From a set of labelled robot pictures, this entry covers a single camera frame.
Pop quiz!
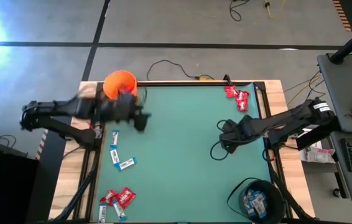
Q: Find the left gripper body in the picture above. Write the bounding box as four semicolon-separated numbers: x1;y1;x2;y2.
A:
109;93;142;123

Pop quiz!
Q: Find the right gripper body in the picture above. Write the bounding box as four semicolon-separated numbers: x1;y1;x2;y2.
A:
220;117;254;144

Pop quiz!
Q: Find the red candy bag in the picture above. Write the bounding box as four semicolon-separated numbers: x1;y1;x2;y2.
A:
236;90;251;105
224;85;238;99
116;187;137;209
236;101;250;113
99;189;119;207

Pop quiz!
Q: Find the black halloween bucket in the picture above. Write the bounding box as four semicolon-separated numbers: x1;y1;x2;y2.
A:
226;177;285;224

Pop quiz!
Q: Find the orange pumpkin bucket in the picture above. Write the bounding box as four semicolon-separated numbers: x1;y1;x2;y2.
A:
103;70;148;106

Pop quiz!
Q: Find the green table mat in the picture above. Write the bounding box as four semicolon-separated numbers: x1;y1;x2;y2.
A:
90;82;272;223

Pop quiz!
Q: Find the clear plastic bag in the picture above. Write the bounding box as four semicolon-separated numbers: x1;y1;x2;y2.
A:
299;145;336;164

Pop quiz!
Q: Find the grey desk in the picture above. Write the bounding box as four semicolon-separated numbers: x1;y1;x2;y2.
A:
317;52;352;209

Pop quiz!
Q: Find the black cabinet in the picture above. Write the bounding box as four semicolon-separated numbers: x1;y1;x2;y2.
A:
0;135;39;224

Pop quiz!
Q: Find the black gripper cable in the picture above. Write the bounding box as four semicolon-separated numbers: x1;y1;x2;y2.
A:
210;119;236;162

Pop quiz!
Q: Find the black table frame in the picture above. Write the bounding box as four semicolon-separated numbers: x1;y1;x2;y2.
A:
47;80;320;224

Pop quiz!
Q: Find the black floor cable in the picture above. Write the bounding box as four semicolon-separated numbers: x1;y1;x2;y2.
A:
146;59;216;81
0;134;17;149
229;0;251;22

